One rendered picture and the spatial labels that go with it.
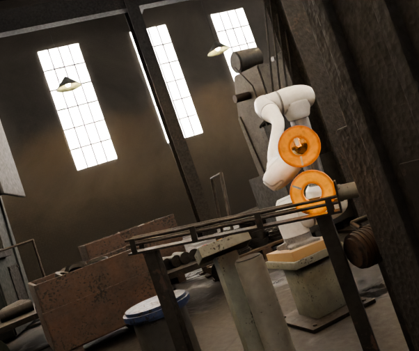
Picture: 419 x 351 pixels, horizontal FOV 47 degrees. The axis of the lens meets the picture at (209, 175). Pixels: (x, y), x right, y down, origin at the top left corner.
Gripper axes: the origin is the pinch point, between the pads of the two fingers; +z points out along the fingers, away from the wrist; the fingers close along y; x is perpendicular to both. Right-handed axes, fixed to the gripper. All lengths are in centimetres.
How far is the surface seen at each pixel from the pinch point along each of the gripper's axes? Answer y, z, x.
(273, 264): 40, -81, -51
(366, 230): -12.6, 9.7, -36.7
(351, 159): -15.5, 32.7, -12.9
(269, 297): 31, -11, -54
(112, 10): 321, -700, 447
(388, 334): -6, -38, -87
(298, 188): 3.8, 11.4, -16.2
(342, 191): -9.4, 12.4, -21.8
